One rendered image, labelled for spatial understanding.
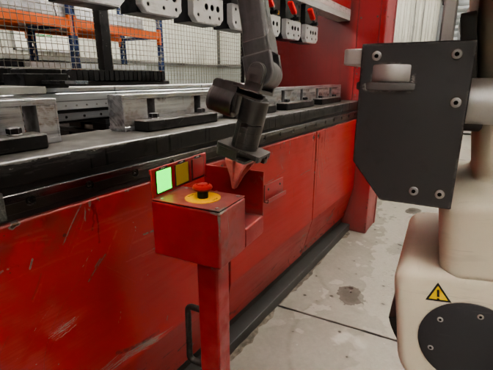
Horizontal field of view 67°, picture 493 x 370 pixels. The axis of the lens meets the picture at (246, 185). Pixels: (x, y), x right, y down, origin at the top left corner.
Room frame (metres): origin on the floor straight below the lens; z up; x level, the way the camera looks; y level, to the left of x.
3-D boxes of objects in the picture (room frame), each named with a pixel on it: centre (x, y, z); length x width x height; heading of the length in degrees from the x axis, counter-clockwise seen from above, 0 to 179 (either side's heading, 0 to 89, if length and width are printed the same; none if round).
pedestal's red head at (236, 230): (0.75, 0.08, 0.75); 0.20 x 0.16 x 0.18; 153
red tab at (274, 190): (1.40, -0.12, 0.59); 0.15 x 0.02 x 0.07; 147
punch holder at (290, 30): (1.78, -0.17, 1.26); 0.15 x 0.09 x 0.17; 147
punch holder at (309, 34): (1.95, -0.28, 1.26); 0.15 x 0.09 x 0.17; 147
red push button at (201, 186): (0.71, 0.09, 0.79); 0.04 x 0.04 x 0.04
